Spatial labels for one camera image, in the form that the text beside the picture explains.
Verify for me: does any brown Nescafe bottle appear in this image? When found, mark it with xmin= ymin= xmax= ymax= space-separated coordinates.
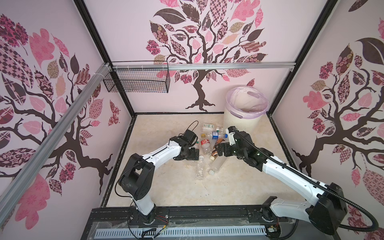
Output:
xmin=210 ymin=138 xmax=225 ymax=161

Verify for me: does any yellow cap blue label bottle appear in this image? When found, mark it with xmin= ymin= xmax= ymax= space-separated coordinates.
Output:
xmin=201 ymin=132 xmax=228 ymax=140

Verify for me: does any clear bottle white cap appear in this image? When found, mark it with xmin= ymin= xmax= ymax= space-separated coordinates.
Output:
xmin=209 ymin=156 xmax=228 ymax=175

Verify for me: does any red label clear bottle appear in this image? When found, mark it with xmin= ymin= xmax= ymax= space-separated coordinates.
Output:
xmin=201 ymin=139 xmax=212 ymax=155

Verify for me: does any clear crushed bottle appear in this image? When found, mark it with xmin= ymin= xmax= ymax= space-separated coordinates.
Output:
xmin=196 ymin=155 xmax=205 ymax=181

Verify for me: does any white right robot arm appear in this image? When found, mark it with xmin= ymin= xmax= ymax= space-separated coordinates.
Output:
xmin=215 ymin=135 xmax=347 ymax=235

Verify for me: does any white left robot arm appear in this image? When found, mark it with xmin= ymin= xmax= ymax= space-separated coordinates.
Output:
xmin=117 ymin=136 xmax=199 ymax=225

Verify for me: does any white waste bin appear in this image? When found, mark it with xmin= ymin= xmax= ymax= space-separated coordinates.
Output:
xmin=222 ymin=86 xmax=270 ymax=136

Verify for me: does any purple bin liner bag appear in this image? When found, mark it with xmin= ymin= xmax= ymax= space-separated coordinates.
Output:
xmin=225 ymin=86 xmax=269 ymax=120

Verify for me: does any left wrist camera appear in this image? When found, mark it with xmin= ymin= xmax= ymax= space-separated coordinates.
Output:
xmin=182 ymin=129 xmax=198 ymax=147

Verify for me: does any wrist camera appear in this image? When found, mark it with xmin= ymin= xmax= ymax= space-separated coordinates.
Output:
xmin=182 ymin=129 xmax=198 ymax=147
xmin=226 ymin=126 xmax=239 ymax=146

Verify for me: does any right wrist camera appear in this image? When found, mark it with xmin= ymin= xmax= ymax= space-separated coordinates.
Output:
xmin=226 ymin=126 xmax=239 ymax=146

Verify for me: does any black wire basket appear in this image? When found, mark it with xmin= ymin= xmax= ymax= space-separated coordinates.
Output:
xmin=104 ymin=60 xmax=171 ymax=93

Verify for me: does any white slotted cable duct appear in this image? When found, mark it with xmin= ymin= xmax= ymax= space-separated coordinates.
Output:
xmin=93 ymin=226 xmax=267 ymax=240

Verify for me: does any aluminium rail back wall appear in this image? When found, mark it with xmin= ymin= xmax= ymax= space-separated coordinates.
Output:
xmin=113 ymin=62 xmax=296 ymax=71

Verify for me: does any aluminium rail wall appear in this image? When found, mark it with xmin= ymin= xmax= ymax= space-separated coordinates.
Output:
xmin=1 ymin=63 xmax=110 ymax=224
xmin=113 ymin=62 xmax=296 ymax=71

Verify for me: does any black base frame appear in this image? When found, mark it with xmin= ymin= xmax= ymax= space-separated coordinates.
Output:
xmin=81 ymin=205 xmax=340 ymax=240

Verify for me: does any black corrugated cable right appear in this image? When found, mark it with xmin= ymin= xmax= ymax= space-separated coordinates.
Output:
xmin=232 ymin=127 xmax=379 ymax=240

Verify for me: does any aluminium rail left wall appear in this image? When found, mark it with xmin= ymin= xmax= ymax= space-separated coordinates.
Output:
xmin=1 ymin=63 xmax=110 ymax=224

